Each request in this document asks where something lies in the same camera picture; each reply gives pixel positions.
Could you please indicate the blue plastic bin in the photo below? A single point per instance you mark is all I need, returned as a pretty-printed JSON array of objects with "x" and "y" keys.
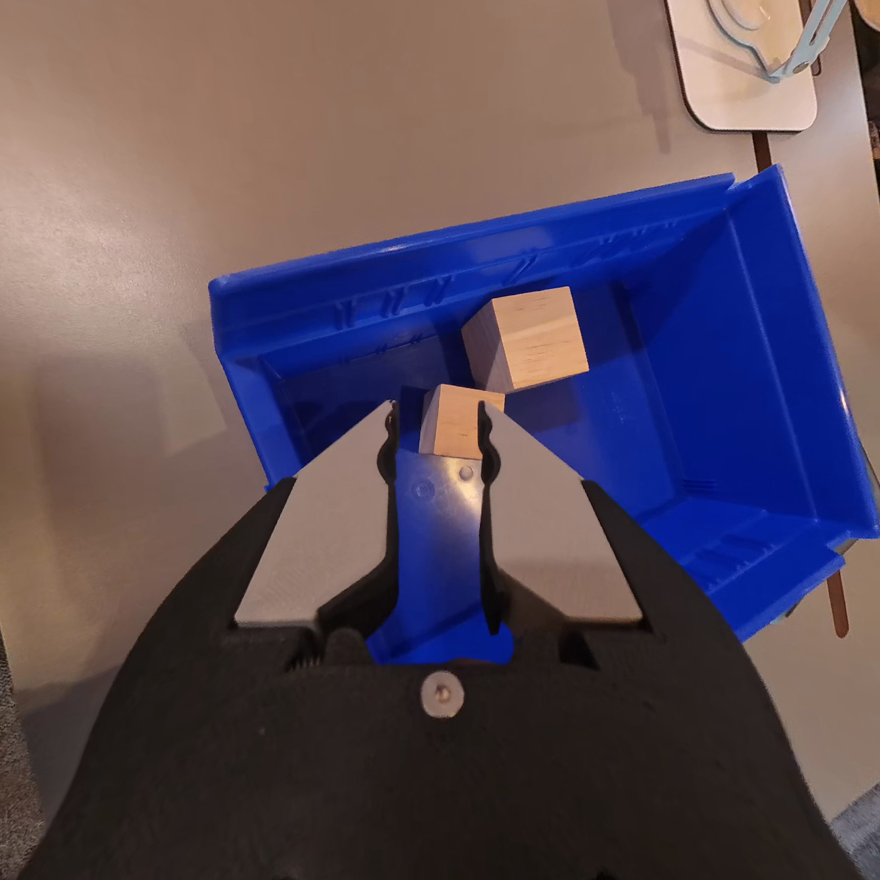
[{"x": 722, "y": 412}]

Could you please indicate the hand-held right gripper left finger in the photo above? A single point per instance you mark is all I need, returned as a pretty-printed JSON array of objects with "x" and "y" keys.
[{"x": 309, "y": 550}]

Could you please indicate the large wooden cube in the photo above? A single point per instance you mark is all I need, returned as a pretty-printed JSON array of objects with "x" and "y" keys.
[{"x": 543, "y": 337}]

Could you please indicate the white stand base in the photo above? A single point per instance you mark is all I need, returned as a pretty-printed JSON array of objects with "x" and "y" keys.
[{"x": 742, "y": 96}]

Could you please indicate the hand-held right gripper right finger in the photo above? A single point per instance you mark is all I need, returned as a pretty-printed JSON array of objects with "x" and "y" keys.
[{"x": 557, "y": 550}]

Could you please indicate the medium wooden cube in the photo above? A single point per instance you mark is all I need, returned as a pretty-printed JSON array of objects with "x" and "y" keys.
[{"x": 454, "y": 423}]

